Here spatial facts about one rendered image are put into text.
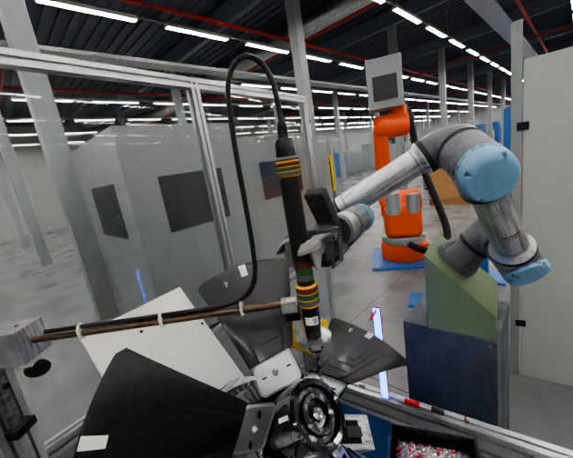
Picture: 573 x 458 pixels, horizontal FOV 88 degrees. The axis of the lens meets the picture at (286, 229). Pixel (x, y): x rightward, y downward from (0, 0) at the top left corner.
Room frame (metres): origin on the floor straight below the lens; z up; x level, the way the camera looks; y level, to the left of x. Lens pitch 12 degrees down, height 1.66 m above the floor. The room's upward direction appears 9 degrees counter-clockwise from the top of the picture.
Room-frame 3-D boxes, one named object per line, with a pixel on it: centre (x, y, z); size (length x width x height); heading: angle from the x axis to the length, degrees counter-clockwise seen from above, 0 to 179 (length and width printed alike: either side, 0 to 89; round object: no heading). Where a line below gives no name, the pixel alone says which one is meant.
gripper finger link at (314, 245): (0.54, -0.05, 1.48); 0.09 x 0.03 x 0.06; 153
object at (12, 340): (0.57, 0.61, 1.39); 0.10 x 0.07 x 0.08; 88
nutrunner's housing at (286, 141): (0.55, -0.02, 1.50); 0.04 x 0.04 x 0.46
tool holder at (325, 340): (0.55, -0.01, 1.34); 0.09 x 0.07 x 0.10; 88
